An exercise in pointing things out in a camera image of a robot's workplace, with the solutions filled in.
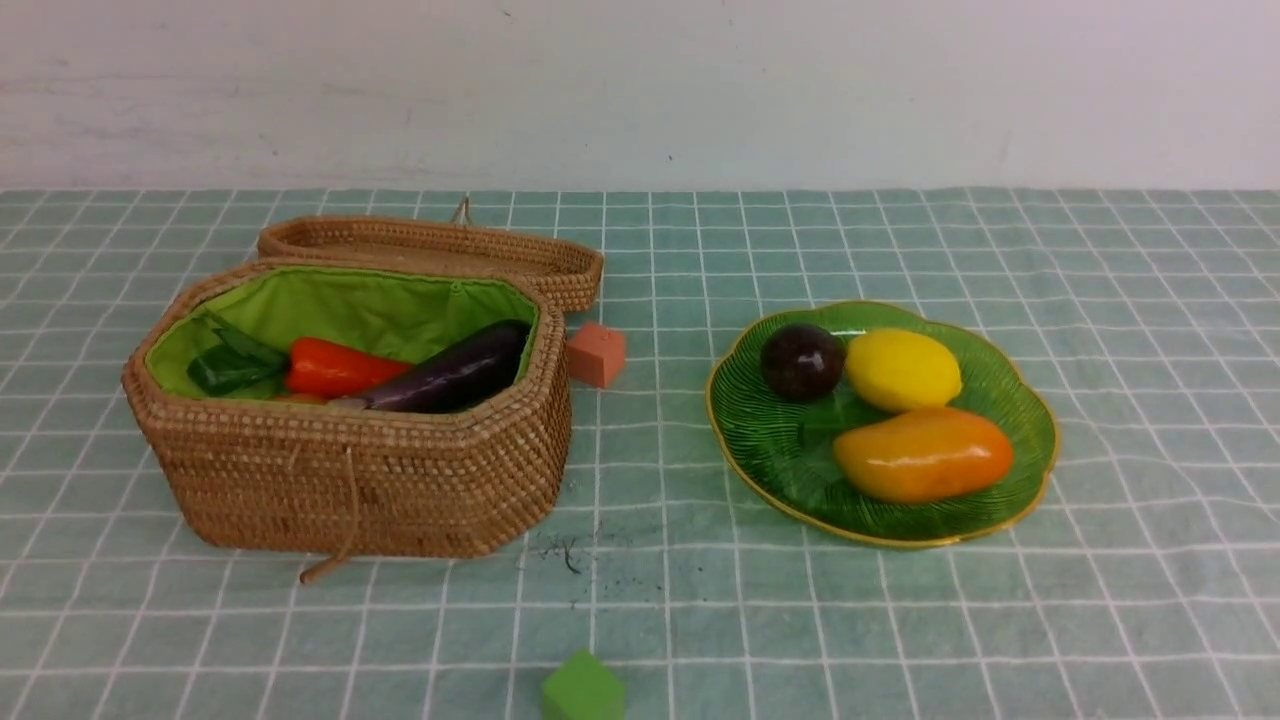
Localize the orange foam cube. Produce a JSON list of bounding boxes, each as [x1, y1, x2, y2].
[[564, 322, 627, 389]]

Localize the green checkered tablecloth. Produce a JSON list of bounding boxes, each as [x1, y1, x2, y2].
[[1, 188, 1279, 719]]

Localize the green foam cube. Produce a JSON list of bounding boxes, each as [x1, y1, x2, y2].
[[541, 650, 626, 720]]

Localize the purple toy eggplant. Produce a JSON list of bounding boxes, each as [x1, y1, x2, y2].
[[326, 319, 532, 414]]

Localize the orange toy carrot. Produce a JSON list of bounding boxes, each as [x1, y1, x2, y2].
[[186, 313, 412, 398]]

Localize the purple toy mangosteen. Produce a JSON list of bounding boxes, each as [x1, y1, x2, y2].
[[759, 323, 846, 404]]

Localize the orange yellow toy mango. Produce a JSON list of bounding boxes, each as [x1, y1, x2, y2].
[[832, 407, 1014, 505]]

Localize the green glass leaf plate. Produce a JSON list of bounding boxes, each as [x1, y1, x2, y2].
[[704, 300, 1061, 550]]

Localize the woven wicker basket lid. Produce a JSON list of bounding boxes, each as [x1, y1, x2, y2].
[[257, 199, 604, 313]]

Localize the yellow toy lemon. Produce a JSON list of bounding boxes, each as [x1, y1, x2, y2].
[[845, 328, 964, 414]]

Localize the woven wicker basket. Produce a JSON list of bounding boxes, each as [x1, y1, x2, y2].
[[122, 258, 571, 562]]

